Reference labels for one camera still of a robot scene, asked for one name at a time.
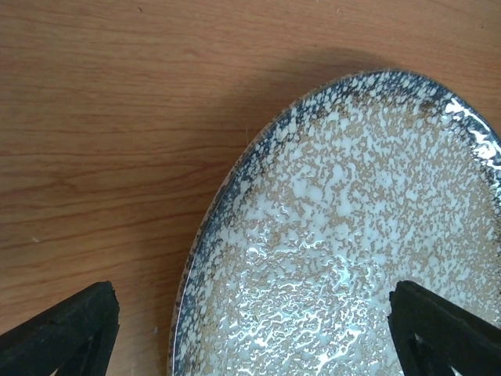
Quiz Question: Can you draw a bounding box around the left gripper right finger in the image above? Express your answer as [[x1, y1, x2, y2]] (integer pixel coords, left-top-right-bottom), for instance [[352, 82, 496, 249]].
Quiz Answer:
[[387, 280, 500, 375]]

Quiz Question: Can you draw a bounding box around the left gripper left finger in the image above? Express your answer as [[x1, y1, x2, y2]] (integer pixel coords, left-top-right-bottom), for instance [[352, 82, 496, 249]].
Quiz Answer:
[[1, 281, 120, 375]]

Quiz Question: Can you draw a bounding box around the grey speckled large plate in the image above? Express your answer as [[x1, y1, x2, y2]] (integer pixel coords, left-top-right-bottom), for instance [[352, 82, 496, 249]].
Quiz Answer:
[[167, 70, 500, 375]]

